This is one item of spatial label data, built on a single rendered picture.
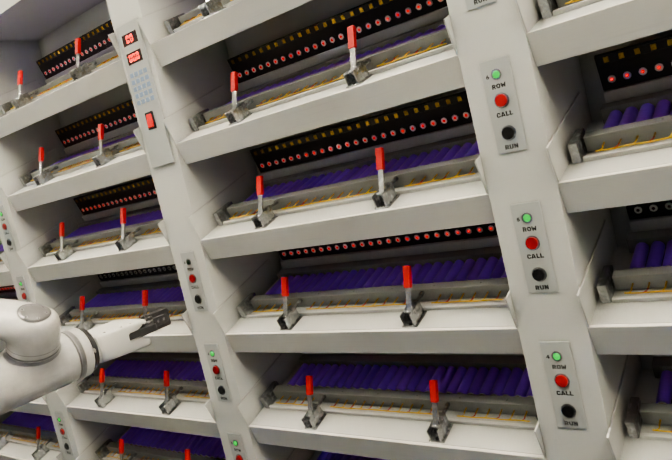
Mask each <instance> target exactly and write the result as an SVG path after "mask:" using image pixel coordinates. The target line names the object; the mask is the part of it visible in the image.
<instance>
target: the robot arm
mask: <svg viewBox="0 0 672 460"><path fill-rule="evenodd" d="M170 324H171V320H170V316H169V312H168V309H167V308H164V309H163V308H161V309H158V310H156V311H153V312H151V313H148V314H146V315H145V317H144V316H142V317H139V318H136V319H120V320H115V321H111V322H108V323H105V324H103V325H100V326H98V327H95V328H93V329H90V330H88V331H87V330H85V329H84V328H78V329H77V328H70V329H68V330H65V331H62V332H61V322H60V318H59V315H58V314H57V313H56V312H55V311H54V310H53V309H51V308H49V307H47V306H44V305H40V304H36V303H31V302H25V301H18V300H11V299H0V340H2V341H4V342H5V349H4V351H3V352H2V353H1V354H0V415H3V414H5V413H7V412H9V411H11V410H14V409H16V408H18V407H20V406H23V405H25V404H27V403H29V402H31V401H34V400H36V399H38V398H40V397H42V396H45V395H47V394H49V393H51V392H54V391H56V390H58V389H60V388H62V387H65V386H67V385H69V384H71V383H74V382H76V381H78V380H80V379H82V378H85V377H87V376H89V375H91V374H92V373H93V371H94V370H96V369H97V367H98V366H99V363H103V362H106V361H109V360H112V359H115V358H118V357H121V356H124V355H126V354H129V353H131V352H134V351H136V350H139V349H141V348H144V347H147V346H149V345H150V344H151V340H150V339H143V338H141V337H143V336H145V335H147V334H150V333H152V332H154V331H157V330H159V329H161V328H163V327H166V326H168V325H170Z"/></svg>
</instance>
